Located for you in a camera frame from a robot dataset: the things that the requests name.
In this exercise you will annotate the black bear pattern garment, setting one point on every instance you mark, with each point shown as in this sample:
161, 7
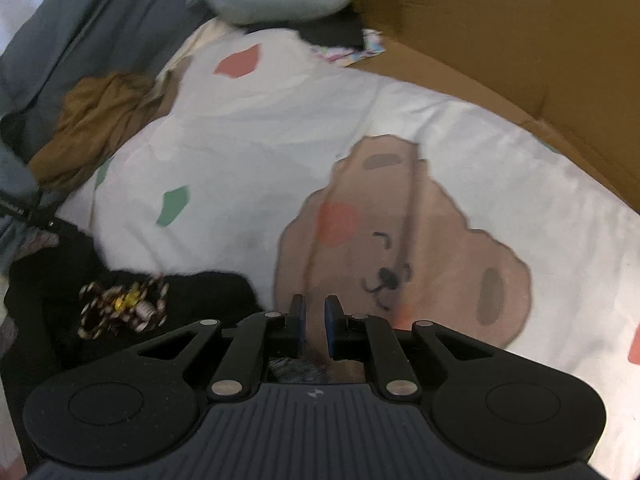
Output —
70, 310

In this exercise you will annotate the black cloth under neck pillow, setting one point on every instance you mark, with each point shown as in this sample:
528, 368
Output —
341, 29

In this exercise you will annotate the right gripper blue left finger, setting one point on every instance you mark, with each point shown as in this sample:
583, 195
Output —
257, 340

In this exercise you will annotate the brown crumpled garment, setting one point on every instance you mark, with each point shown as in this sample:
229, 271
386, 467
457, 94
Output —
98, 116

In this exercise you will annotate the grey blue pillow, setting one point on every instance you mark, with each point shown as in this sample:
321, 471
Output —
67, 40

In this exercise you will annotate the brown cardboard box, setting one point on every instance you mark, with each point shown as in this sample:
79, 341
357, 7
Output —
565, 70

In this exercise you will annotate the cream bear print quilt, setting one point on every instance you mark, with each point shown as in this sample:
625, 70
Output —
319, 180

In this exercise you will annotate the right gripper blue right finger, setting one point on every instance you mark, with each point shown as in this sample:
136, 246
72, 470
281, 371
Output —
371, 341

